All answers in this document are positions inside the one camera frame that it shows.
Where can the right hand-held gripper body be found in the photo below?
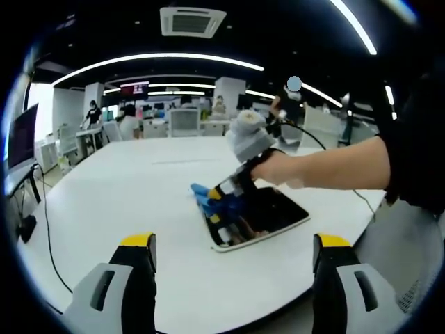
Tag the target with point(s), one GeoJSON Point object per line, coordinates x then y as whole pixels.
{"type": "Point", "coordinates": [252, 139]}

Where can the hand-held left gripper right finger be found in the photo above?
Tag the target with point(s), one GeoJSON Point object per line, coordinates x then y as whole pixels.
{"type": "Point", "coordinates": [330, 299]}

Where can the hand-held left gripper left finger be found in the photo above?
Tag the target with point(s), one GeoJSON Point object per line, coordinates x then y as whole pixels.
{"type": "Point", "coordinates": [133, 299]}

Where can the black tray with white rim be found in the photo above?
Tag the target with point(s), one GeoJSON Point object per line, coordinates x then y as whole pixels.
{"type": "Point", "coordinates": [278, 212]}

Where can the person's right hand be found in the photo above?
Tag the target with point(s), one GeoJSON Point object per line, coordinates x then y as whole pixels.
{"type": "Point", "coordinates": [274, 167]}

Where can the white mesh office chair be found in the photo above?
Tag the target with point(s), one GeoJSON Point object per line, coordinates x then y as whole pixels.
{"type": "Point", "coordinates": [184, 122]}

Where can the white chair back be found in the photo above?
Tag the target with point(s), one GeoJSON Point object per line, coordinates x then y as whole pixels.
{"type": "Point", "coordinates": [323, 125]}

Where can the grey mesh office chair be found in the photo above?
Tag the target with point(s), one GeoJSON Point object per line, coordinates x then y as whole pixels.
{"type": "Point", "coordinates": [410, 250]}

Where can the ceiling light strip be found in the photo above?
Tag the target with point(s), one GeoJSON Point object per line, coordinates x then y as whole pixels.
{"type": "Point", "coordinates": [358, 26]}
{"type": "Point", "coordinates": [156, 60]}

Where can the black power adapter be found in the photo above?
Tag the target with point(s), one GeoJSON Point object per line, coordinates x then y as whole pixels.
{"type": "Point", "coordinates": [28, 228]}

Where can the ceiling air conditioner unit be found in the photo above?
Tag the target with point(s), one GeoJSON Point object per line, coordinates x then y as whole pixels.
{"type": "Point", "coordinates": [193, 21]}

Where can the dark computer monitor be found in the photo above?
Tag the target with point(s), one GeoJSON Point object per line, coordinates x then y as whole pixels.
{"type": "Point", "coordinates": [21, 137]}

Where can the red wall screen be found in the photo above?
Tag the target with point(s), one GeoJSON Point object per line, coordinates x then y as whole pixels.
{"type": "Point", "coordinates": [135, 88]}

